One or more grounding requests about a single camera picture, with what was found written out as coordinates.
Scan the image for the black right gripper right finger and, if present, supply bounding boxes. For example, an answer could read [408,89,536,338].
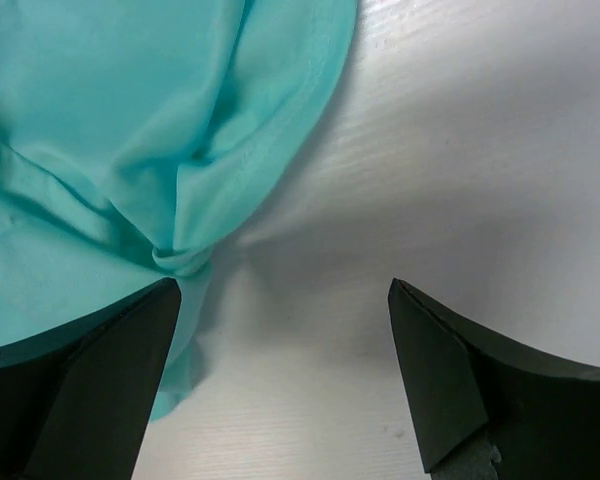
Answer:
[388,279,600,479]

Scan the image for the teal t shirt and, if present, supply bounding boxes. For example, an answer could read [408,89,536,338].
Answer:
[0,1,357,419]

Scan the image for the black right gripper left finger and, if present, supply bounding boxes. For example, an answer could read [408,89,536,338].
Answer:
[0,278,181,480]

